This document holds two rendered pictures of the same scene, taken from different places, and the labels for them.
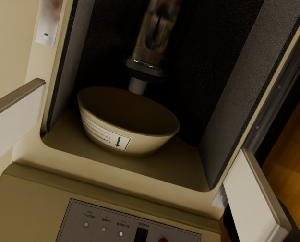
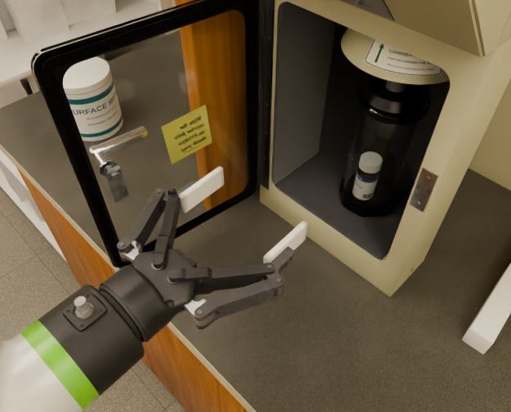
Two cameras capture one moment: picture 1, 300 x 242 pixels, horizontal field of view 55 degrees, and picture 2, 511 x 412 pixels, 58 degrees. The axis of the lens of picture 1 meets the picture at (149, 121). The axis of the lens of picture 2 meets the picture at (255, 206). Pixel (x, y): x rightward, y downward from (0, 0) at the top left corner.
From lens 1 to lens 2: 57 cm
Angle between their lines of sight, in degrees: 78
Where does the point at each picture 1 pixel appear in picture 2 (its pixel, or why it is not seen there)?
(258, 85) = (282, 100)
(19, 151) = (479, 64)
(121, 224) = not seen: outside the picture
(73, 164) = (413, 42)
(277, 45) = (282, 126)
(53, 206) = (406, 20)
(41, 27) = (430, 185)
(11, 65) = not seen: outside the picture
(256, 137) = (266, 64)
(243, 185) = (209, 189)
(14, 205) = (448, 31)
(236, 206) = (205, 185)
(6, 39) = not seen: outside the picture
